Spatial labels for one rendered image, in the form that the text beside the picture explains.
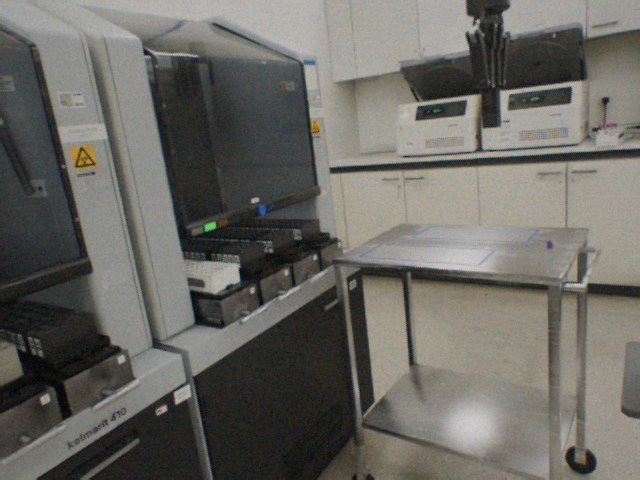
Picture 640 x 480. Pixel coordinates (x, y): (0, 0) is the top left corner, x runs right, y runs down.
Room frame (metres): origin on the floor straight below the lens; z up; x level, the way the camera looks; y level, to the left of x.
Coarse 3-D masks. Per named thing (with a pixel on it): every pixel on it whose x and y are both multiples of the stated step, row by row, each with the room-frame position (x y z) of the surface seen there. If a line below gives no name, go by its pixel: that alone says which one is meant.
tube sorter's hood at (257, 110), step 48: (144, 48) 1.18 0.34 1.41; (192, 48) 1.36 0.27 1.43; (240, 48) 1.57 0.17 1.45; (192, 96) 1.25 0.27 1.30; (240, 96) 1.40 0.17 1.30; (288, 96) 1.58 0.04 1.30; (192, 144) 1.23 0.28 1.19; (240, 144) 1.37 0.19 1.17; (288, 144) 1.56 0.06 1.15; (192, 192) 1.21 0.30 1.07; (240, 192) 1.35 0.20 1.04; (288, 192) 1.53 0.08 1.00
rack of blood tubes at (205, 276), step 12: (192, 264) 1.31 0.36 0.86; (204, 264) 1.29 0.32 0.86; (216, 264) 1.27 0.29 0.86; (228, 264) 1.26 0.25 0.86; (192, 276) 1.21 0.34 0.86; (204, 276) 1.18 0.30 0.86; (216, 276) 1.18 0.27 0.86; (228, 276) 1.21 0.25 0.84; (192, 288) 1.21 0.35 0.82; (204, 288) 1.19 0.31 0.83; (216, 288) 1.17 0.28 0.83
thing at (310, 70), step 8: (304, 64) 1.69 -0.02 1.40; (312, 64) 1.74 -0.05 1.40; (312, 72) 1.73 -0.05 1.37; (312, 80) 1.73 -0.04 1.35; (312, 88) 1.72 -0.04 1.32; (312, 96) 1.72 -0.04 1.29; (312, 120) 1.70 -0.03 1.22; (312, 128) 1.70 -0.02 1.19; (320, 136) 1.73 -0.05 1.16; (320, 144) 1.73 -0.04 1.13
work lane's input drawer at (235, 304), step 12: (228, 288) 1.19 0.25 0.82; (240, 288) 1.20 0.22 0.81; (252, 288) 1.23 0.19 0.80; (192, 300) 1.19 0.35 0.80; (204, 300) 1.17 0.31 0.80; (216, 300) 1.15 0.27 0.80; (228, 300) 1.15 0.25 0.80; (240, 300) 1.19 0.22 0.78; (252, 300) 1.22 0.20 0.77; (204, 312) 1.17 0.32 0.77; (216, 312) 1.14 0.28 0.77; (228, 312) 1.15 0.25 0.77; (240, 312) 1.18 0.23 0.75; (252, 312) 1.17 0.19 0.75; (228, 324) 1.14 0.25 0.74; (240, 324) 1.13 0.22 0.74
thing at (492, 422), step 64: (384, 256) 1.30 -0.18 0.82; (448, 256) 1.23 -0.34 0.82; (512, 256) 1.16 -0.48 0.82; (576, 256) 1.16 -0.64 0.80; (576, 320) 1.33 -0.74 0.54; (448, 384) 1.49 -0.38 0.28; (512, 384) 1.45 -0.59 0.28; (576, 384) 1.33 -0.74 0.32; (448, 448) 1.17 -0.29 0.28; (512, 448) 1.14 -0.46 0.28; (576, 448) 1.33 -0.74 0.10
